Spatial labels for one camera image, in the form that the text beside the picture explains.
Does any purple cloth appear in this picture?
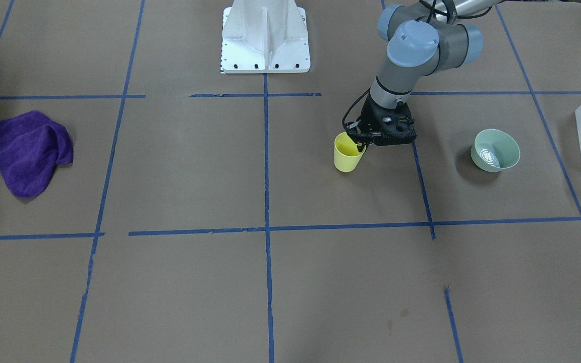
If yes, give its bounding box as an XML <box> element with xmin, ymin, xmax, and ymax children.
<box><xmin>0</xmin><ymin>110</ymin><xmax>74</xmax><ymax>199</ymax></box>

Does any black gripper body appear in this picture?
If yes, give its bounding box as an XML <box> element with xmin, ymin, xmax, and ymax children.
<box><xmin>358</xmin><ymin>96</ymin><xmax>412</xmax><ymax>133</ymax></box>

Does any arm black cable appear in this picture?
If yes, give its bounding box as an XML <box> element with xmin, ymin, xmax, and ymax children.
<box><xmin>342</xmin><ymin>0</ymin><xmax>457</xmax><ymax>133</ymax></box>

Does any green ceramic bowl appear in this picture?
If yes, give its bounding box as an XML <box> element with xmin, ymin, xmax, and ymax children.
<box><xmin>470</xmin><ymin>129</ymin><xmax>521</xmax><ymax>173</ymax></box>

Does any yellow plastic cup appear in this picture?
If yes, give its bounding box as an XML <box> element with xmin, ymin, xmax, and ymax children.
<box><xmin>333</xmin><ymin>133</ymin><xmax>367</xmax><ymax>172</ymax></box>

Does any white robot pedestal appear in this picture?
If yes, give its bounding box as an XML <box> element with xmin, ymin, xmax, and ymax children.
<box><xmin>220</xmin><ymin>1</ymin><xmax>311</xmax><ymax>74</ymax></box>

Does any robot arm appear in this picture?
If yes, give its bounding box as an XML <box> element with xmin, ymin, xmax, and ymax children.
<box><xmin>342</xmin><ymin>1</ymin><xmax>497</xmax><ymax>152</ymax></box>

